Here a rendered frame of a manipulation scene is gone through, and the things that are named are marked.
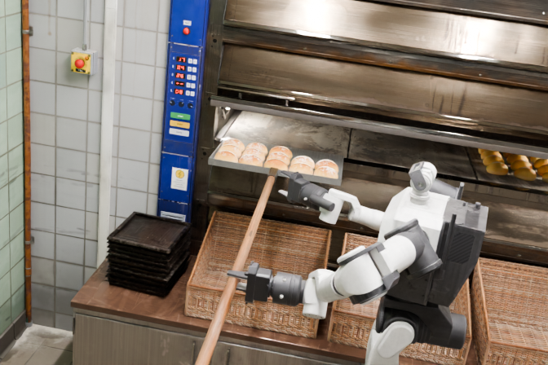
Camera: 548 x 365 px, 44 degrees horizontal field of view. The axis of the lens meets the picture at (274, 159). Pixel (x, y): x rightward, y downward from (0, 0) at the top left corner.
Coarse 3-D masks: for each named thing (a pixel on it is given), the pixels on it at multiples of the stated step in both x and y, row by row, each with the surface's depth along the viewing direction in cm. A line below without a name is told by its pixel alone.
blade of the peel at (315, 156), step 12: (264, 144) 306; (312, 156) 298; (324, 156) 300; (336, 156) 302; (240, 168) 275; (252, 168) 274; (264, 168) 273; (288, 168) 282; (312, 180) 272; (324, 180) 272; (336, 180) 271
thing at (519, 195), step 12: (216, 144) 304; (348, 168) 298; (360, 168) 298; (372, 168) 297; (384, 168) 297; (396, 168) 299; (408, 180) 296; (444, 180) 294; (456, 180) 293; (468, 180) 295; (480, 180) 297; (480, 192) 293; (492, 192) 292; (504, 192) 292; (516, 192) 291; (528, 192) 290; (540, 192) 292
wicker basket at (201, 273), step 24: (216, 216) 311; (240, 216) 310; (216, 240) 313; (240, 240) 311; (264, 240) 310; (288, 240) 309; (312, 240) 308; (216, 264) 313; (264, 264) 311; (312, 264) 309; (192, 288) 273; (216, 288) 272; (192, 312) 277; (240, 312) 283; (264, 312) 285; (288, 312) 271; (312, 336) 273
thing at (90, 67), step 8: (80, 48) 297; (72, 56) 293; (80, 56) 292; (88, 56) 291; (96, 56) 297; (72, 64) 294; (88, 64) 293; (96, 64) 298; (72, 72) 295; (80, 72) 294; (88, 72) 294; (96, 72) 300
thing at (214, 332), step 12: (264, 192) 248; (264, 204) 239; (252, 228) 220; (252, 240) 214; (240, 252) 204; (240, 264) 197; (228, 288) 184; (228, 300) 179; (216, 312) 174; (216, 324) 168; (216, 336) 164; (204, 348) 159; (204, 360) 155
